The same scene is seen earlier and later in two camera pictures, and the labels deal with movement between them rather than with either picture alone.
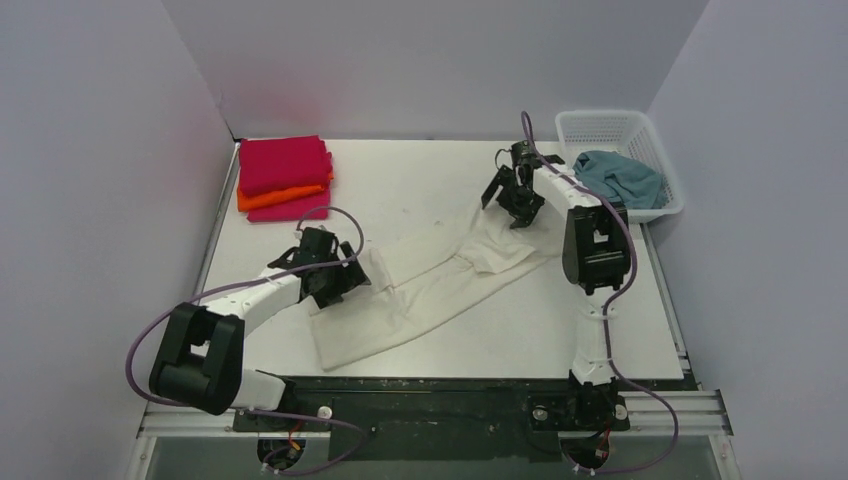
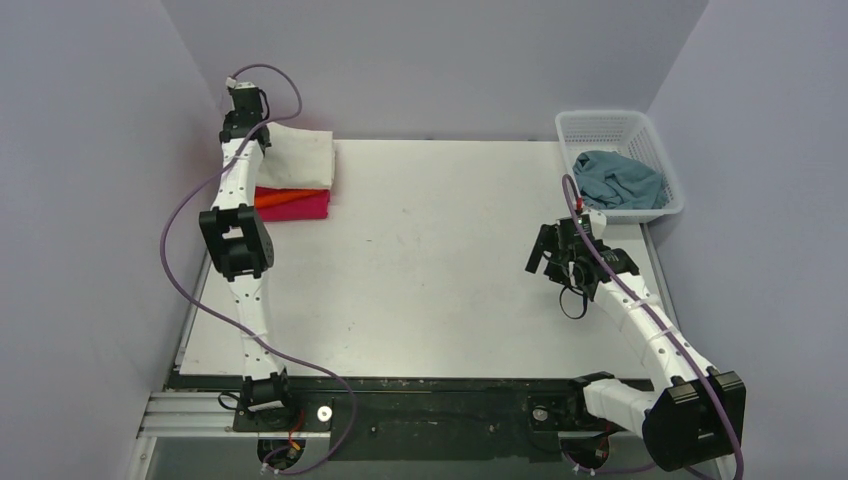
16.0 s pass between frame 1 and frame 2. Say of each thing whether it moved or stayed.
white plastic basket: stayed
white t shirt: moved
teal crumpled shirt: stayed
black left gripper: moved
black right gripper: moved
